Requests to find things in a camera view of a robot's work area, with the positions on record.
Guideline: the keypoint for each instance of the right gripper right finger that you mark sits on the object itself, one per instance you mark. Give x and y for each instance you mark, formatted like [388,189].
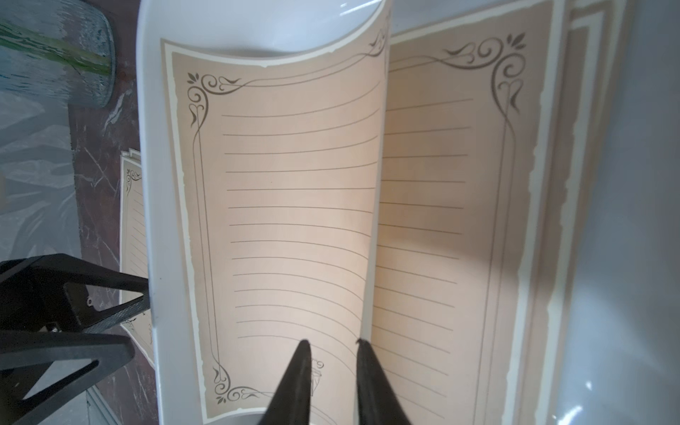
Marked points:
[378,403]

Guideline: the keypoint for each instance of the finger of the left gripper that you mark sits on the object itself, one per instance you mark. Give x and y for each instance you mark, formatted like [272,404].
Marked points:
[52,292]
[43,371]

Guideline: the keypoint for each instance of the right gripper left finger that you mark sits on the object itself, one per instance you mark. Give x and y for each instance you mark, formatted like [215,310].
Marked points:
[291,403]

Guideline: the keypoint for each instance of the beige stationery sheet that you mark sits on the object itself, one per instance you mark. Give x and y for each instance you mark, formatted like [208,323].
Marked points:
[277,162]
[133,251]

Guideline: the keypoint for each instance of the white plastic storage box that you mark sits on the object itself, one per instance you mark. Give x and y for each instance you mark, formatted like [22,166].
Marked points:
[621,364]

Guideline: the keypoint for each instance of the beige stationery paper stack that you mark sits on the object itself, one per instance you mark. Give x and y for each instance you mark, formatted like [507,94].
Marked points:
[494,124]

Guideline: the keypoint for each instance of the blue glass vase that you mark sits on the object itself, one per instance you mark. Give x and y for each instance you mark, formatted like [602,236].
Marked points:
[63,50]

